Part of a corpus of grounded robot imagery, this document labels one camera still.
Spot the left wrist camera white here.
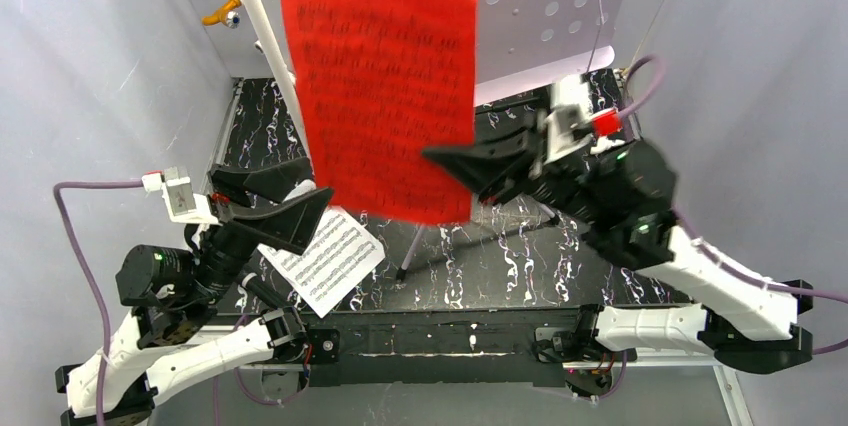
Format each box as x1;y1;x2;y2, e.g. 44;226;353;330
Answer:
141;167;220;225

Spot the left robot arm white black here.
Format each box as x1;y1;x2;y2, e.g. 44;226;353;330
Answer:
55;157;333;425

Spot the white PVC pipe frame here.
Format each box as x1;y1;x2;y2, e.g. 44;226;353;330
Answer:
242;0;308;149

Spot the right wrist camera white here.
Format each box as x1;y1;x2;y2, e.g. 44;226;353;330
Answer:
543;75;625;165

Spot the white sheet music page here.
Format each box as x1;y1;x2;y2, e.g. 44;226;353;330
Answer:
259;207;385;318

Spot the red sheet music book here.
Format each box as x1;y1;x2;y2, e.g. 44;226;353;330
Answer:
281;0;478;225

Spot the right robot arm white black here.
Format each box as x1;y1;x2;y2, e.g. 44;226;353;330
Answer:
423;106;813;375

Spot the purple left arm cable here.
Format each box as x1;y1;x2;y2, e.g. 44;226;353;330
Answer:
52;179;313;426

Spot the orange wall hook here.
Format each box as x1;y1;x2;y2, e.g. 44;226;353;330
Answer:
201;0;243;29

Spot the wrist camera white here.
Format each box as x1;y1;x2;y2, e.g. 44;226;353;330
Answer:
543;75;625;165
141;167;220;225

